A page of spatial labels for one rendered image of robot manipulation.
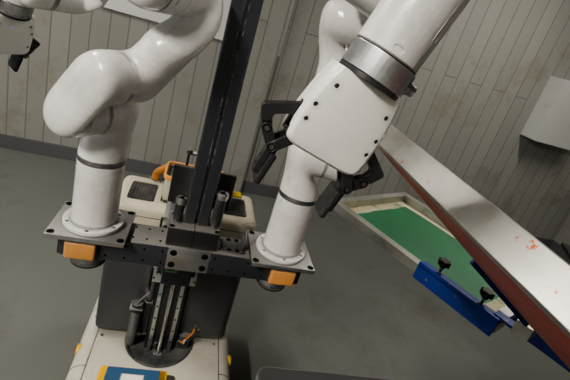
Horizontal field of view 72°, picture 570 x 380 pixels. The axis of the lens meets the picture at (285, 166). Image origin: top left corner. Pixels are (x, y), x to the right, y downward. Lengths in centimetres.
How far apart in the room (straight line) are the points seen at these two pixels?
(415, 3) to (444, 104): 377
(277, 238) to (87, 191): 43
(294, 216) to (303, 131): 51
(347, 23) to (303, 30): 272
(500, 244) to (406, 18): 23
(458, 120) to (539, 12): 118
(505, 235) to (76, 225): 80
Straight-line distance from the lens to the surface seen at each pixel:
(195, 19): 73
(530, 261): 40
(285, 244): 95
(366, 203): 193
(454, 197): 48
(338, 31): 84
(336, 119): 42
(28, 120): 395
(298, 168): 86
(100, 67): 71
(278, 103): 42
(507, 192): 504
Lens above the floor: 167
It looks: 20 degrees down
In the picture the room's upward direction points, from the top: 17 degrees clockwise
